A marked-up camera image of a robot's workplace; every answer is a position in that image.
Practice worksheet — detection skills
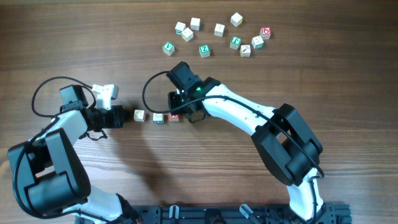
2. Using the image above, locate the red letter M block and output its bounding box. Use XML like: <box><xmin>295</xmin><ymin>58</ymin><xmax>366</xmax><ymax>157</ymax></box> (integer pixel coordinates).
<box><xmin>168</xmin><ymin>113</ymin><xmax>179</xmax><ymax>122</ymax></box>

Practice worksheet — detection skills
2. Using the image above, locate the white block blue side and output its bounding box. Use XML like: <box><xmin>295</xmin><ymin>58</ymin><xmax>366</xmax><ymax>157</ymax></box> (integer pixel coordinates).
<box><xmin>152</xmin><ymin>113</ymin><xmax>164</xmax><ymax>124</ymax></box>

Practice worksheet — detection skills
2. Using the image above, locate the blue sided letter block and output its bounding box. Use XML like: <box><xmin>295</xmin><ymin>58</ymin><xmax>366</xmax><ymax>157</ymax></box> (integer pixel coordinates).
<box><xmin>133</xmin><ymin>110</ymin><xmax>146</xmax><ymax>122</ymax></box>

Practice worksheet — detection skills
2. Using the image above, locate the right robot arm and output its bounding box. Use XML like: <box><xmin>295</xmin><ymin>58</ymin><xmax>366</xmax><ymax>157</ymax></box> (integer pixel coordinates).
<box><xmin>167</xmin><ymin>62</ymin><xmax>324</xmax><ymax>223</ymax></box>

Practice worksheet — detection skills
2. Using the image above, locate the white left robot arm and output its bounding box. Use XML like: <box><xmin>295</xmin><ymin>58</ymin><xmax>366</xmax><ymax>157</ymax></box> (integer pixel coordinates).
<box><xmin>7</xmin><ymin>85</ymin><xmax>141</xmax><ymax>223</ymax></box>

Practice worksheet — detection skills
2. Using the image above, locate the green letter Z block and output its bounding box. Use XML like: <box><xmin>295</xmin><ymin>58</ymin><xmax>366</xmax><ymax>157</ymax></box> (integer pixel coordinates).
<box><xmin>199</xmin><ymin>45</ymin><xmax>210</xmax><ymax>58</ymax></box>

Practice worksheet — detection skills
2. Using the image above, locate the green letter V block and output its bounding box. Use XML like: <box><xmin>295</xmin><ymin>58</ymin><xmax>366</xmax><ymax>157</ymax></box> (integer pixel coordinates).
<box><xmin>162</xmin><ymin>42</ymin><xmax>175</xmax><ymax>56</ymax></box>

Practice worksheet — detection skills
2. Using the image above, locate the yellow sided wooden block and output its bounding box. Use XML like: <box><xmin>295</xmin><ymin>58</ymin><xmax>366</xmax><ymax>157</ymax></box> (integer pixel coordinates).
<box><xmin>181</xmin><ymin>27</ymin><xmax>194</xmax><ymax>42</ymax></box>

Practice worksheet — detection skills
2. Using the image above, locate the teal sided white block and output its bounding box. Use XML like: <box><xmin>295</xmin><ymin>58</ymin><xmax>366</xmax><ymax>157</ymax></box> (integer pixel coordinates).
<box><xmin>175</xmin><ymin>22</ymin><xmax>187</xmax><ymax>35</ymax></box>

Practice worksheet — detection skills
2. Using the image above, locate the green letter J block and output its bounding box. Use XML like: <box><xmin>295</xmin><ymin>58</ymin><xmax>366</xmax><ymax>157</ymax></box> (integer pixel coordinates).
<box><xmin>229</xmin><ymin>36</ymin><xmax>241</xmax><ymax>50</ymax></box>

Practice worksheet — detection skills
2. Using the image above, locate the hammer picture yellow block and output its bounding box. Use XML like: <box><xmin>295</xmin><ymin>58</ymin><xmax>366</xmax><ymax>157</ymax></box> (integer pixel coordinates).
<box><xmin>240</xmin><ymin>45</ymin><xmax>251</xmax><ymax>57</ymax></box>

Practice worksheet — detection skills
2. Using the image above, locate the white picture wooden block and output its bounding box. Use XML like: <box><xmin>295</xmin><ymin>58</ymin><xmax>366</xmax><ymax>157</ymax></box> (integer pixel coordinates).
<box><xmin>214</xmin><ymin>24</ymin><xmax>225</xmax><ymax>37</ymax></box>

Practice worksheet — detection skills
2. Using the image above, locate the plain white wooden block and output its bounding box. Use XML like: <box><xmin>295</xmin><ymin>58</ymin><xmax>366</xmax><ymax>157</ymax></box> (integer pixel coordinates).
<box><xmin>190</xmin><ymin>17</ymin><xmax>201</xmax><ymax>30</ymax></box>

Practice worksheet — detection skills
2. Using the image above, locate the white block green side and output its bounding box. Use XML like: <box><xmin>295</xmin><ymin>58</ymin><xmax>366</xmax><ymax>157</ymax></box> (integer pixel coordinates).
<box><xmin>251</xmin><ymin>35</ymin><xmax>264</xmax><ymax>49</ymax></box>

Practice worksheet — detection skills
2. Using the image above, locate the plain white corner block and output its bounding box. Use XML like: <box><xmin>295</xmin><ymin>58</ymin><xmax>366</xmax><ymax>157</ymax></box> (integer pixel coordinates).
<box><xmin>230</xmin><ymin>12</ymin><xmax>243</xmax><ymax>27</ymax></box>

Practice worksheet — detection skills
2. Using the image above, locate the red letter O block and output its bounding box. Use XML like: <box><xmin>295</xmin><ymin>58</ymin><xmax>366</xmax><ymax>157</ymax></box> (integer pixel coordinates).
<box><xmin>260</xmin><ymin>27</ymin><xmax>272</xmax><ymax>40</ymax></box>

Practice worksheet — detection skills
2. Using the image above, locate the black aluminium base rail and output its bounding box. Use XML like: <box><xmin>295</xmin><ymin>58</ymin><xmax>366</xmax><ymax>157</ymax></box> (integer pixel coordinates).
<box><xmin>134</xmin><ymin>203</ymin><xmax>353</xmax><ymax>224</ymax></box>

